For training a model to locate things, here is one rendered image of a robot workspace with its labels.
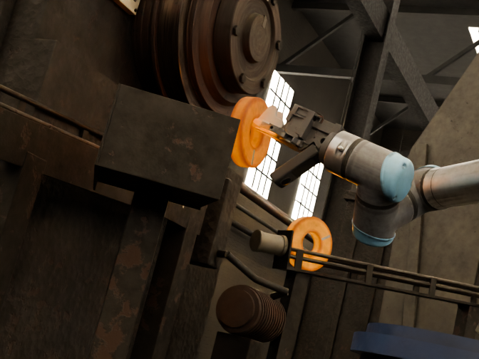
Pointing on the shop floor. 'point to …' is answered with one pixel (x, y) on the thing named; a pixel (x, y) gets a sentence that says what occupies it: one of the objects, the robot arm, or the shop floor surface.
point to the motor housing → (246, 323)
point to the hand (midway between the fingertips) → (252, 124)
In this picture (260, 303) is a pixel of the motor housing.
